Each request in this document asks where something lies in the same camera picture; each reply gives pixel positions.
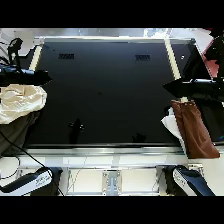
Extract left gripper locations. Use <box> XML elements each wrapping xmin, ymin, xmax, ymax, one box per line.
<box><xmin>4</xmin><ymin>67</ymin><xmax>38</xmax><ymax>87</ymax></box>

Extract red garment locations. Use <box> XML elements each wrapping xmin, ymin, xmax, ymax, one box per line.
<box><xmin>201</xmin><ymin>28</ymin><xmax>224</xmax><ymax>80</ymax></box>

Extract cream garment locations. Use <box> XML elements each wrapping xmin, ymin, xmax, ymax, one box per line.
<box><xmin>0</xmin><ymin>83</ymin><xmax>48</xmax><ymax>125</ymax></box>

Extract white garment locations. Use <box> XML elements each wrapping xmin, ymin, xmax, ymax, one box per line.
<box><xmin>161</xmin><ymin>106</ymin><xmax>188</xmax><ymax>155</ymax></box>

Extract black garment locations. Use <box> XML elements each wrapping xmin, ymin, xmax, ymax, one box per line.
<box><xmin>181</xmin><ymin>34</ymin><xmax>224</xmax><ymax>145</ymax></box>

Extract grey garment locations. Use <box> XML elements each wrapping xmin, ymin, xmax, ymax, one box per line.
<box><xmin>0</xmin><ymin>111</ymin><xmax>42</xmax><ymax>157</ymax></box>

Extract brown garment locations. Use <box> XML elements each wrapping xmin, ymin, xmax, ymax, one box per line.
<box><xmin>170</xmin><ymin>99</ymin><xmax>221</xmax><ymax>160</ymax></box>

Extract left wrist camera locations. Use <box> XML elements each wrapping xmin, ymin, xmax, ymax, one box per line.
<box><xmin>7</xmin><ymin>37</ymin><xmax>25</xmax><ymax>72</ymax></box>

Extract silver frame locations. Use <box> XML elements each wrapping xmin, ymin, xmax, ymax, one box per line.
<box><xmin>0</xmin><ymin>143</ymin><xmax>224</xmax><ymax>197</ymax></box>

